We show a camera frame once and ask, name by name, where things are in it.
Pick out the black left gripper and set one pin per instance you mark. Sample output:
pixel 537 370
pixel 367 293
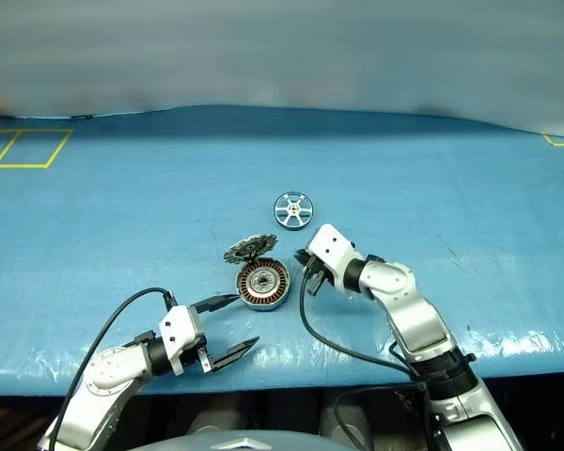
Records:
pixel 198 361

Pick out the blue plastic table cover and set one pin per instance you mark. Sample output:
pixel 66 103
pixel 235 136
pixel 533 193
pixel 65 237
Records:
pixel 122 211

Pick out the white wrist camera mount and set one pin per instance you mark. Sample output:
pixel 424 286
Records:
pixel 331 251
pixel 181 334

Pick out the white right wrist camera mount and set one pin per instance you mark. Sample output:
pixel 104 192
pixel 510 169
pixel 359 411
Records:
pixel 331 251

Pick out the grey robot torso with emblem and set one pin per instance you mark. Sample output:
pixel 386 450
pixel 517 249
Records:
pixel 244 442

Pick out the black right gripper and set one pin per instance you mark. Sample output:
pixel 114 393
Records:
pixel 317 273

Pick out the silver toothed motor disc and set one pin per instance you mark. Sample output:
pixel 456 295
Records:
pixel 249 246

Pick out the silver spoked rotor cap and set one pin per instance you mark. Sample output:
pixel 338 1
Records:
pixel 292 210

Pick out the grey rounded shape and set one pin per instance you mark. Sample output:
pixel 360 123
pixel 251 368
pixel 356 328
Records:
pixel 214 420
pixel 345 425

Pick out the motor stator with copper windings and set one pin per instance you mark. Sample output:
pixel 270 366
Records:
pixel 262 284

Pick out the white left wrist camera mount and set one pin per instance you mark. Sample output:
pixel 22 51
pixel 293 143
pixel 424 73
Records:
pixel 181 334

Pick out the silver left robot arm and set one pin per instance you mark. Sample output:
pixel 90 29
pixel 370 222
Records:
pixel 108 376

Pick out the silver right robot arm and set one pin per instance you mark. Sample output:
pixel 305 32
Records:
pixel 413 324

